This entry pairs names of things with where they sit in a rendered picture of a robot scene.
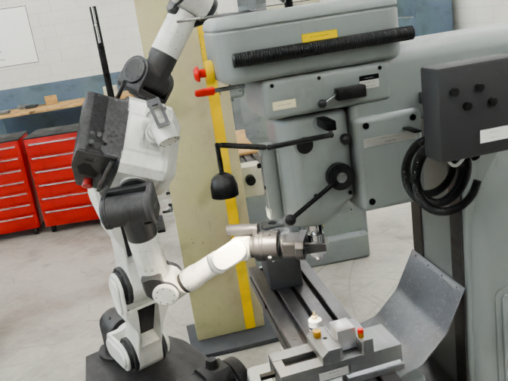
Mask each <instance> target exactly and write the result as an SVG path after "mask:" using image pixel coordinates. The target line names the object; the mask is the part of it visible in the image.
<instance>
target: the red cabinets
mask: <svg viewBox="0 0 508 381"><path fill-rule="evenodd" d="M78 127H79V124H78V123H76V124H71V125H61V126H56V127H50V128H46V129H36V130H35V131H34V132H32V133H31V134H29V135H28V134H27V131H24V132H15V133H10V134H6V135H0V235H1V234H8V233H13V232H17V231H25V230H29V229H34V233H35V234H38V233H39V229H38V228H40V227H41V225H42V223H43V222H44V223H45V227H51V230H52V232H56V231H57V227H56V225H65V224H69V223H75V222H80V221H89V220H94V219H99V217H98V214H97V213H96V211H95V209H94V207H93V205H92V203H91V200H90V198H89V195H88V189H87V188H83V187H82V186H81V185H77V184H76V181H75V178H74V175H73V170H72V166H71V163H72V158H73V151H74V147H75V143H76V136H77V131H78Z"/></svg>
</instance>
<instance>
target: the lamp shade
mask: <svg viewBox="0 0 508 381"><path fill-rule="evenodd" d="M210 190H211V195H212V198H213V199H214V200H227V199H230V198H233V197H236V196H237V195H238V194H239V190H238V186H237V182H236V180H235V178H234V176H233V175H232V174H230V173H228V172H224V173H221V174H220V173H218V174H216V175H215V176H214V177H213V178H212V180H211V186H210Z"/></svg>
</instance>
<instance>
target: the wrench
mask: <svg viewBox="0 0 508 381"><path fill-rule="evenodd" d="M265 10H267V8H257V9H252V10H246V11H236V12H231V13H225V14H215V15H209V16H205V17H195V18H189V19H184V20H176V22H177V23H183V22H189V21H194V20H204V19H209V18H215V17H224V16H230V15H235V14H245V13H249V12H255V11H265Z"/></svg>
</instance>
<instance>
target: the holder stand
mask: <svg viewBox="0 0 508 381"><path fill-rule="evenodd" d="M259 227H260V231H280V234H281V236H282V234H285V233H289V232H293V231H292V229H291V228H290V226H289V225H287V224H286V223H285V221H284V219H273V220H270V219H269V220H267V221H264V222H262V223H260V224H259ZM261 263H262V269H263V271H264V273H265V276H266V279H267V281H268V285H269V287H270V289H271V290H279V289H283V288H288V287H295V286H299V285H302V272H301V266H300V260H297V259H296V258H293V259H284V258H283V256H282V258H281V260H280V261H274V262H272V261H264V262H261Z"/></svg>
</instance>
